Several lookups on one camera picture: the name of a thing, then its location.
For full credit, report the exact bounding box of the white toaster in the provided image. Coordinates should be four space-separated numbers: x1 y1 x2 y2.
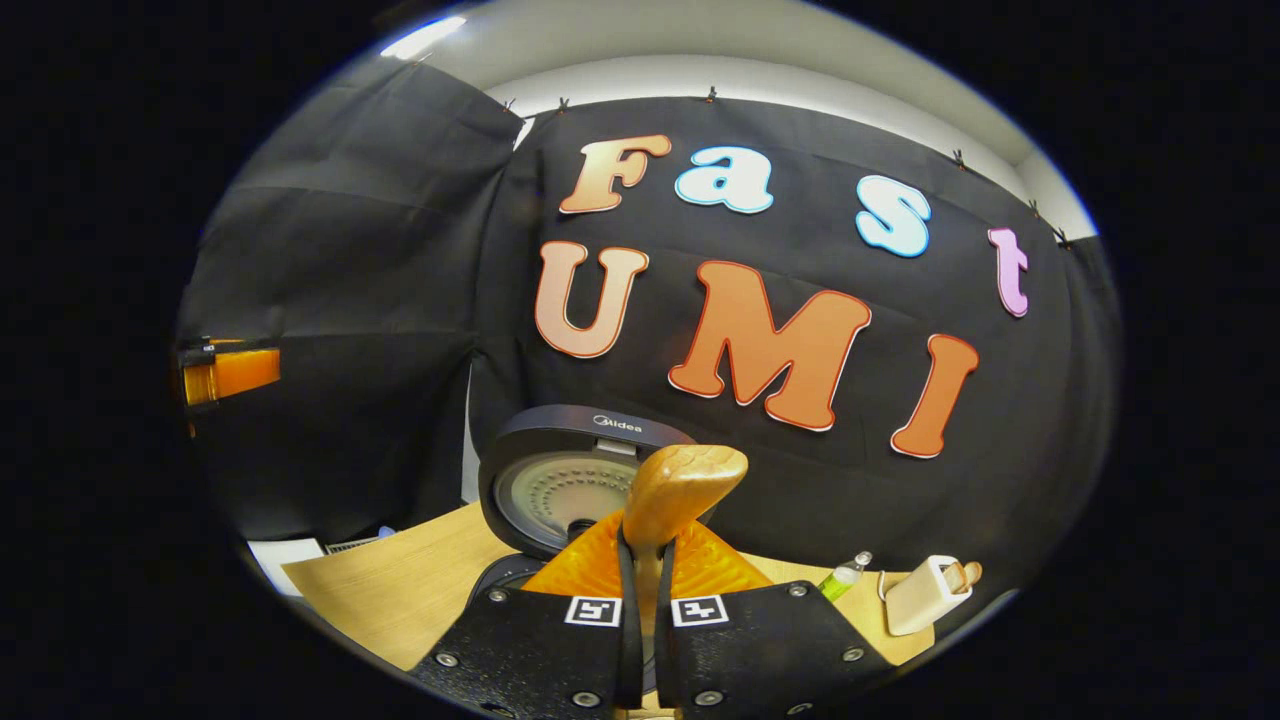
880 555 983 637

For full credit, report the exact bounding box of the dark rice cooker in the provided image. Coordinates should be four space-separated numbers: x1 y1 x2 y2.
478 404 701 603

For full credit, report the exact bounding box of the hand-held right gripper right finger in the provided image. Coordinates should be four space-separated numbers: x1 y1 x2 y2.
655 520 896 716

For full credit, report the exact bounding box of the wooden spoon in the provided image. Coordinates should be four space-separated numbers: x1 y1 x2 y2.
622 444 749 701

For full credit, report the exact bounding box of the green label bottle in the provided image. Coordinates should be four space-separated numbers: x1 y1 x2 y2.
818 551 873 603

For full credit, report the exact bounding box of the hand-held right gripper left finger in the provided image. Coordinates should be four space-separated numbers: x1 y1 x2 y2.
410 510 641 716

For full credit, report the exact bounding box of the white paper sheet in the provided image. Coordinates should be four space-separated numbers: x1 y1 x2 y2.
247 535 396 599

